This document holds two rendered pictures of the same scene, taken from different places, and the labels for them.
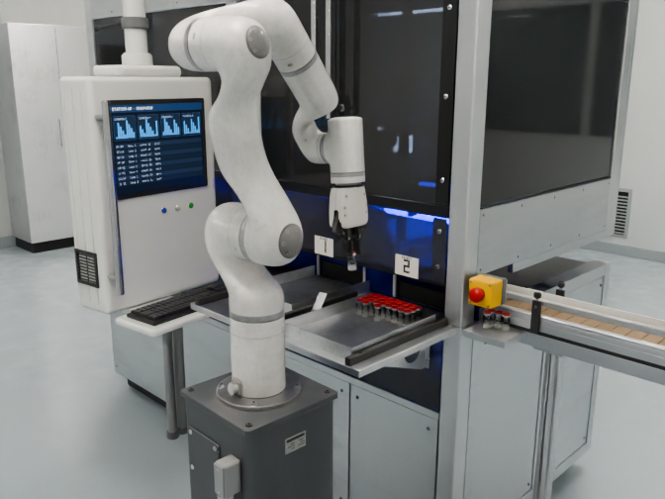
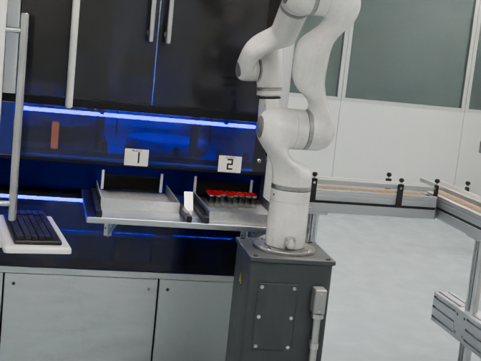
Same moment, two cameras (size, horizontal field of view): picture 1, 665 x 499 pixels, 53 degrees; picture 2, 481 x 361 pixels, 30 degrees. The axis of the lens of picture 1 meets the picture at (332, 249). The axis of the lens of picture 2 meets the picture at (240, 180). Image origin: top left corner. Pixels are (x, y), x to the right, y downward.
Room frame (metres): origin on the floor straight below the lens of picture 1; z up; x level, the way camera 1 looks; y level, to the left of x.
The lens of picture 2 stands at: (0.07, 2.48, 1.46)
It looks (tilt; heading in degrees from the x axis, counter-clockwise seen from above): 9 degrees down; 303
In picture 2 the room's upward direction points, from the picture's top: 6 degrees clockwise
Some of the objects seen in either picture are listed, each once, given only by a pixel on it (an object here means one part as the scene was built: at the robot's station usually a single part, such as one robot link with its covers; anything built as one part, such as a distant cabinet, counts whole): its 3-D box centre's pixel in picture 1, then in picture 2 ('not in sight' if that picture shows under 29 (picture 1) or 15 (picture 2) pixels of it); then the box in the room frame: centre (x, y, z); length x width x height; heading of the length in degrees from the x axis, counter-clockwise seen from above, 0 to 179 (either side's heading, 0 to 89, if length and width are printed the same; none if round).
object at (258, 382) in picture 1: (257, 352); (287, 218); (1.38, 0.16, 0.95); 0.19 x 0.19 x 0.18
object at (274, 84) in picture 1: (284, 91); (91, 13); (2.24, 0.16, 1.51); 0.47 x 0.01 x 0.59; 46
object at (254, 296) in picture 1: (244, 257); (285, 148); (1.40, 0.19, 1.16); 0.19 x 0.12 x 0.24; 51
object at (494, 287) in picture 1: (486, 291); not in sight; (1.70, -0.41, 1.00); 0.08 x 0.07 x 0.07; 136
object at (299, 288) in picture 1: (304, 288); (135, 195); (2.03, 0.09, 0.90); 0.34 x 0.26 x 0.04; 136
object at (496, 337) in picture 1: (497, 332); not in sight; (1.72, -0.45, 0.87); 0.14 x 0.13 x 0.02; 136
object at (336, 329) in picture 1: (359, 324); (237, 208); (1.71, -0.07, 0.90); 0.34 x 0.26 x 0.04; 135
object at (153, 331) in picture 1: (180, 306); (16, 233); (2.15, 0.52, 0.79); 0.45 x 0.28 x 0.03; 143
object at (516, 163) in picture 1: (560, 93); not in sight; (2.08, -0.69, 1.51); 0.85 x 0.01 x 0.59; 136
